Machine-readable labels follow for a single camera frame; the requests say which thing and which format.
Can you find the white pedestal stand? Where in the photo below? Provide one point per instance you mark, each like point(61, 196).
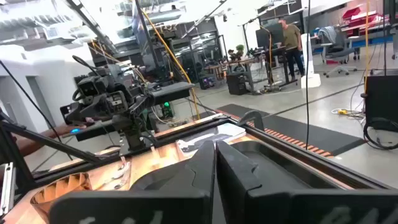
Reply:
point(309, 62)

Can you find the black computer tower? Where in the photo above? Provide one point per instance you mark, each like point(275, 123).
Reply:
point(236, 83)

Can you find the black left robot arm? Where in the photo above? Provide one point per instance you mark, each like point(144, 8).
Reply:
point(133, 124)

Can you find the yellow power plug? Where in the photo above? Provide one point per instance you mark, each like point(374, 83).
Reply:
point(342, 111)

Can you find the person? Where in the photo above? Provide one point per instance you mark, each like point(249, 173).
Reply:
point(292, 40)

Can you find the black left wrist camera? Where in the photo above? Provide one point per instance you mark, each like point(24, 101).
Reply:
point(90, 85)

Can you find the black floor mat orange edge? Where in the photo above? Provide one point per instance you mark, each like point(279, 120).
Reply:
point(298, 133)

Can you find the silver aluminium extrusion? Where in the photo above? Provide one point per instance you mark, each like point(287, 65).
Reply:
point(7, 186)

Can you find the black equipment box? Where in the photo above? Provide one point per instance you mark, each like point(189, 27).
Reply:
point(382, 98)

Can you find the black background desk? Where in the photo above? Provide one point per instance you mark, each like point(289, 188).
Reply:
point(171, 91)

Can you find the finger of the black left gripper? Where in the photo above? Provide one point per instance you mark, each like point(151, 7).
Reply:
point(69, 113)

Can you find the black serving tray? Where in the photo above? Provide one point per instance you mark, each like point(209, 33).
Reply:
point(211, 137)

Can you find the black table edge rail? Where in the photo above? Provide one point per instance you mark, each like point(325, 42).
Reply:
point(298, 149)

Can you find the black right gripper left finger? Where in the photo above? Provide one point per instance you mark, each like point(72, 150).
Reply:
point(174, 199)

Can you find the grey office chair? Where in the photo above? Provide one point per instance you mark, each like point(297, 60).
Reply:
point(337, 49)

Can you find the black rail bracket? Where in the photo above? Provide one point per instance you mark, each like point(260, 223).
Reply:
point(252, 119)

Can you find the black diagonal frame strut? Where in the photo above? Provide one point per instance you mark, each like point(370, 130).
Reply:
point(46, 141)

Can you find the person's hand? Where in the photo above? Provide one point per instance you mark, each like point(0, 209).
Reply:
point(59, 130)

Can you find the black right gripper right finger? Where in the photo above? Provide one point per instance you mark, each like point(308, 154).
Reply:
point(267, 205)

